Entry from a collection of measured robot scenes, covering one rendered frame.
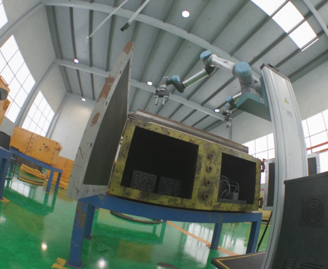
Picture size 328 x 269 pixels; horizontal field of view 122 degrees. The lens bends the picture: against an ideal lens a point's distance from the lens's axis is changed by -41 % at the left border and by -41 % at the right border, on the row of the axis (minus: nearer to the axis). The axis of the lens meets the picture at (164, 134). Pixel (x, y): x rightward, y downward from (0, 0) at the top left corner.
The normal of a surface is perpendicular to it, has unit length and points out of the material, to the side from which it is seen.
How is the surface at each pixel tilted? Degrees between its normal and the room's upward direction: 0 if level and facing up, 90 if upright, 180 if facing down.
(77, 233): 90
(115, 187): 90
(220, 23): 180
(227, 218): 90
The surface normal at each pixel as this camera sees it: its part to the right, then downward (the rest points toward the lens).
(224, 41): -0.18, 0.91
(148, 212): 0.32, -0.30
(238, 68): -0.50, -0.33
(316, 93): -0.92, -0.29
